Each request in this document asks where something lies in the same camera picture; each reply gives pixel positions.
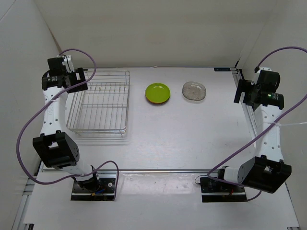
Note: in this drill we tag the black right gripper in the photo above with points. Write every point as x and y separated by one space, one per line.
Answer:
244 86

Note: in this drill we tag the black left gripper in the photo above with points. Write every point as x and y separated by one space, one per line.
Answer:
80 71

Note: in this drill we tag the clear textured glass plate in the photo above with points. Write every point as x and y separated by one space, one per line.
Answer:
194 98

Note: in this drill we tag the orange plastic plate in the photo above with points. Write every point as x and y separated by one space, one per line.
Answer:
157 104

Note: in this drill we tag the lime green plastic plate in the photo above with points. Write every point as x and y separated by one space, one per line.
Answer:
157 92

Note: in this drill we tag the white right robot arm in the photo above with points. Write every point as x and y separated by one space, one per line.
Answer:
266 170

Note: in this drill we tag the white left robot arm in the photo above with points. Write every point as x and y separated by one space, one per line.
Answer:
54 146

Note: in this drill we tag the blue brand label sticker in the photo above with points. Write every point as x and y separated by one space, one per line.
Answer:
222 69

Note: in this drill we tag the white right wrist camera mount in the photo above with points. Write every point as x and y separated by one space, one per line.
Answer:
262 76

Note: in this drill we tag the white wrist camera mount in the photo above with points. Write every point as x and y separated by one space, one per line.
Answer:
67 62
262 76

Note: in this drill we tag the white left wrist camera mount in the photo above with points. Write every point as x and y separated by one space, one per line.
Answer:
67 62

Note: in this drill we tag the aluminium table edge rail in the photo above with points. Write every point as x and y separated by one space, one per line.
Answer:
248 112

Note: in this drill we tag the chrome wire dish rack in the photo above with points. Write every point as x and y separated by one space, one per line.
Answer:
101 111

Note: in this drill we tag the white cable tie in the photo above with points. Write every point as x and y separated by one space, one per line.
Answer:
289 124

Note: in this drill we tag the front aluminium rail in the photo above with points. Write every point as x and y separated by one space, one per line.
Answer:
165 171

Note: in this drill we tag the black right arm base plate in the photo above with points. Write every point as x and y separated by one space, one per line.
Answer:
217 192

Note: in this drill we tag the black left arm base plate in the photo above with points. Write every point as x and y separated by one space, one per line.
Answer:
102 189

